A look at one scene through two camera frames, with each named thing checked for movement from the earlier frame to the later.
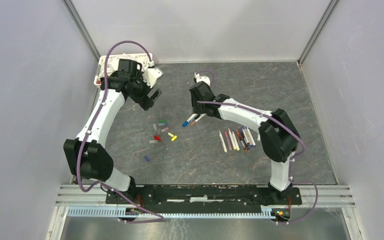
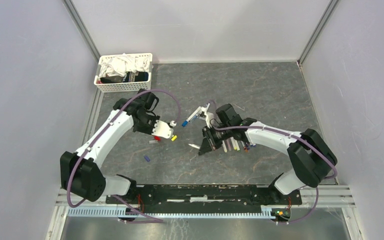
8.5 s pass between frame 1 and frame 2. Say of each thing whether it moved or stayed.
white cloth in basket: stayed
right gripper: moved
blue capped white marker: stayed
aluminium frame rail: stayed
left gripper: moved
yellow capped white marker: stayed
